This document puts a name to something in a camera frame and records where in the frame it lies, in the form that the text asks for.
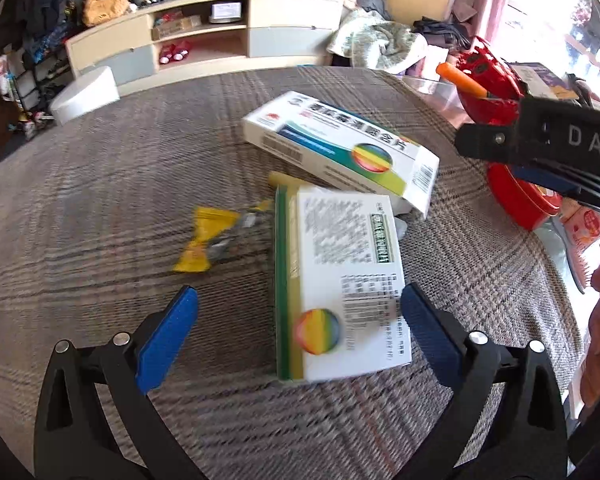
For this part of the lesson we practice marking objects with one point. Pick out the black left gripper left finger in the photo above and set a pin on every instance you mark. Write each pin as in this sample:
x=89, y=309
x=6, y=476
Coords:
x=72, y=438

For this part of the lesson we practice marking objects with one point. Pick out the white tube gold cap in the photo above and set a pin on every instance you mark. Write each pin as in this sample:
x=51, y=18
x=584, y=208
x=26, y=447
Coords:
x=279, y=180

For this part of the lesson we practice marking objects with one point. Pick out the long white medicine box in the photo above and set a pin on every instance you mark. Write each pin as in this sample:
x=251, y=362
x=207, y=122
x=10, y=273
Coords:
x=345, y=150

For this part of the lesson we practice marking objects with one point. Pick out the white round stool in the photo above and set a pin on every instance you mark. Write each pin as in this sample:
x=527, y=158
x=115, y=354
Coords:
x=88, y=92

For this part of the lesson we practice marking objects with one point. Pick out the yellow candy wrapper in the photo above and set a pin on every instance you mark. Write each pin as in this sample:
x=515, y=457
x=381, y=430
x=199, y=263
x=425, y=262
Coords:
x=219, y=233

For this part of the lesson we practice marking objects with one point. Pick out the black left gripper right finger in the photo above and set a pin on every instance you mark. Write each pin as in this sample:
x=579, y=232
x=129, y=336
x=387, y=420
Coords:
x=504, y=419

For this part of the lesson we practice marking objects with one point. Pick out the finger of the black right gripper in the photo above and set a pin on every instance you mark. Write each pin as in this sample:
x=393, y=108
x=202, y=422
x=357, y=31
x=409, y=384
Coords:
x=554, y=144

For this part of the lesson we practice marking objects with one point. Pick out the red round lidded tub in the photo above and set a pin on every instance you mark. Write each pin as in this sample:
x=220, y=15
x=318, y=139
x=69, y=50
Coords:
x=528, y=204

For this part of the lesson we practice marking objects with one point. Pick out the floral blanket pile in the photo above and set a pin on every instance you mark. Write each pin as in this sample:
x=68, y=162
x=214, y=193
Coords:
x=367, y=40

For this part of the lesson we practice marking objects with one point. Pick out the white green medicine box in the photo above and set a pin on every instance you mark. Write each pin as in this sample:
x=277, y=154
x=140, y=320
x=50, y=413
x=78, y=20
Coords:
x=337, y=285

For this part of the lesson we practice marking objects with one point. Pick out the red plastic basket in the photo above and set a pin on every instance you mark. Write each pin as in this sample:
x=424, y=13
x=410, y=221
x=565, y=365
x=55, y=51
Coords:
x=504, y=89

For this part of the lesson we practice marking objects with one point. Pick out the beige tv cabinet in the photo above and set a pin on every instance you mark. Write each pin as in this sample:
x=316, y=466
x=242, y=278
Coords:
x=186, y=39

